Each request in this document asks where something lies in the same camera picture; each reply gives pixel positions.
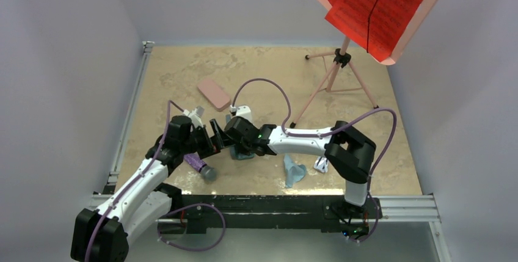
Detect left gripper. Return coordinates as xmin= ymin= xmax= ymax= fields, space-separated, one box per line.
xmin=180 ymin=119 xmax=235 ymax=159

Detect teal glasses case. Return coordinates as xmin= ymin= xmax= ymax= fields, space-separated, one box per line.
xmin=230 ymin=147 xmax=255 ymax=161

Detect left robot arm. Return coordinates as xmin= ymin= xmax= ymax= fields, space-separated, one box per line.
xmin=70 ymin=115 xmax=235 ymax=261

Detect aluminium frame rail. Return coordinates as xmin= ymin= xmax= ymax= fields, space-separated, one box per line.
xmin=73 ymin=40 xmax=454 ymax=262

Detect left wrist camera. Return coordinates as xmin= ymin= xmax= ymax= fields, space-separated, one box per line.
xmin=183 ymin=106 xmax=205 ymax=128

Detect purple microphone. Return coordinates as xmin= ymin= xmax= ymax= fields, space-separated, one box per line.
xmin=183 ymin=153 xmax=217 ymax=182

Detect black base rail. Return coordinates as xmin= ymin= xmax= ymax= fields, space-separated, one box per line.
xmin=162 ymin=195 xmax=382 ymax=236

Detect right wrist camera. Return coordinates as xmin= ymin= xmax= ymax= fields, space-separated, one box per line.
xmin=230 ymin=105 xmax=253 ymax=122

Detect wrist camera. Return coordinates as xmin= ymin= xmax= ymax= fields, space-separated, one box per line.
xmin=230 ymin=105 xmax=253 ymax=122
xmin=183 ymin=106 xmax=205 ymax=128

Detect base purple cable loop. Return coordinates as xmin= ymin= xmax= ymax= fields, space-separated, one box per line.
xmin=155 ymin=203 xmax=227 ymax=252

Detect pink glasses case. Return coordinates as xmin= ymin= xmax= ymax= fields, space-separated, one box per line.
xmin=197 ymin=78 xmax=230 ymax=111

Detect white folded glasses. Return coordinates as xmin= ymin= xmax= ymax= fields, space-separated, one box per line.
xmin=313 ymin=157 xmax=329 ymax=173

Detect crumpled blue cleaning cloth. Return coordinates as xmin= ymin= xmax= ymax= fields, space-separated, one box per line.
xmin=283 ymin=155 xmax=307 ymax=188

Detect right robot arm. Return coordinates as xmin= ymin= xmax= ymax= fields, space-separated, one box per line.
xmin=224 ymin=116 xmax=376 ymax=217

